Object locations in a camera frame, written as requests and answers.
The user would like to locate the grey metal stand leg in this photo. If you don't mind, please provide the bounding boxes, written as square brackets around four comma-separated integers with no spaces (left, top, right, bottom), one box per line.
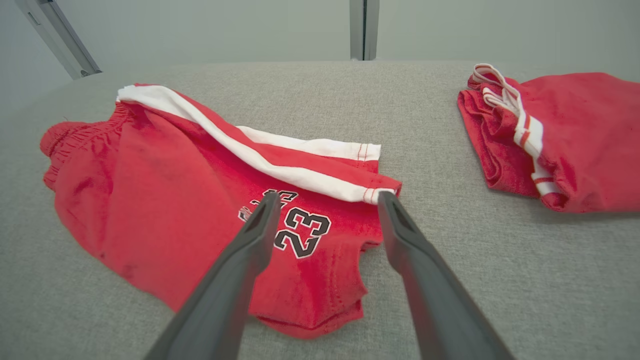
[15,0,102,80]

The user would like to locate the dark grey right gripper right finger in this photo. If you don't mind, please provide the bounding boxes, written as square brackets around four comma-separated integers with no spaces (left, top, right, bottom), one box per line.
[377,191,517,360]

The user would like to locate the grey partition connector post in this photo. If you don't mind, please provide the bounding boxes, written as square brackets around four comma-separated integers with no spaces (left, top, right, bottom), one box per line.
[349,0,380,61]

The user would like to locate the red shorts with white stripe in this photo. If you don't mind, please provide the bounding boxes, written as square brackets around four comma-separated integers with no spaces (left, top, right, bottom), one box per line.
[40,83,402,340]

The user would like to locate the red Bulls 23 jersey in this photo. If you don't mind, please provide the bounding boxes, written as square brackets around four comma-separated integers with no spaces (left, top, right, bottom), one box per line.
[457,63,640,213]

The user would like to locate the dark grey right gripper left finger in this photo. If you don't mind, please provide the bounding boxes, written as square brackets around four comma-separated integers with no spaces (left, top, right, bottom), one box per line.
[144,191,283,360]

